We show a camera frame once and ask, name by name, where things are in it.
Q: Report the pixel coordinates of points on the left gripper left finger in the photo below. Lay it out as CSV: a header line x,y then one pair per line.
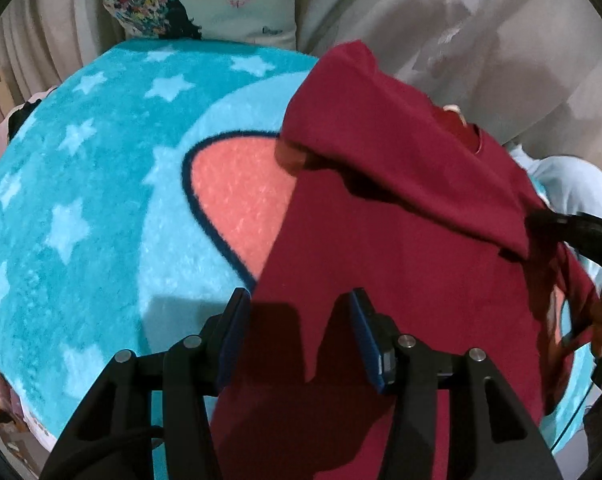
x,y
194,368

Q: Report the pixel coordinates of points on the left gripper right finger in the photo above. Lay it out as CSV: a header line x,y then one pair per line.
x,y
406,370

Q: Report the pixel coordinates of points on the dark red small garment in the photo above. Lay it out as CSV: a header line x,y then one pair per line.
x,y
432,226

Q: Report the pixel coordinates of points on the black clothing on chair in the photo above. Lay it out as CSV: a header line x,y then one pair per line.
x,y
19,116

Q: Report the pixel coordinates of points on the turquoise star blanket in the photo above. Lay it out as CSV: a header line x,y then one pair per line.
x,y
133,201

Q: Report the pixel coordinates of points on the cardboard box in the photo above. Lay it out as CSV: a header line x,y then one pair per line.
x,y
6,98

